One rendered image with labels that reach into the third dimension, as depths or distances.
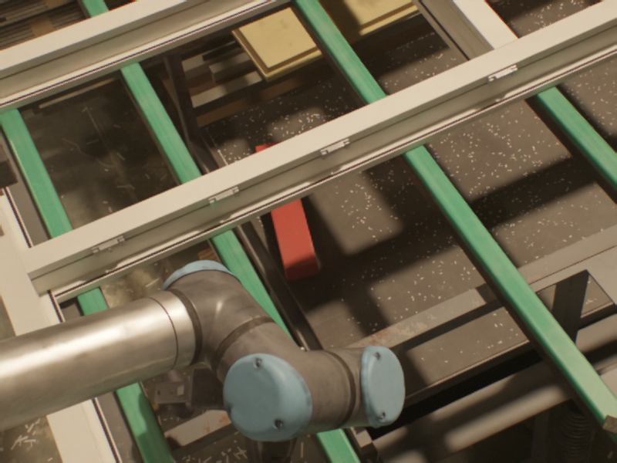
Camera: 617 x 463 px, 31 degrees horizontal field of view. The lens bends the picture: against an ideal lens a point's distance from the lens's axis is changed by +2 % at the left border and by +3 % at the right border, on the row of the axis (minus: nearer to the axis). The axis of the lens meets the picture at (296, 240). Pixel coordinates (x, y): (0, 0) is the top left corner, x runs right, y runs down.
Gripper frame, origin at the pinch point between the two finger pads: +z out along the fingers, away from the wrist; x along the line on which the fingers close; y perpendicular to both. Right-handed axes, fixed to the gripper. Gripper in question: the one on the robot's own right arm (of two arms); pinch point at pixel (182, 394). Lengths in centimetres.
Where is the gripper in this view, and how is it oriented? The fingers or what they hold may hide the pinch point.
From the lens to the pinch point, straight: 147.6
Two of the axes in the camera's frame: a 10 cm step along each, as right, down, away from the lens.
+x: -6.4, -2.0, -7.4
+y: 0.4, -9.7, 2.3
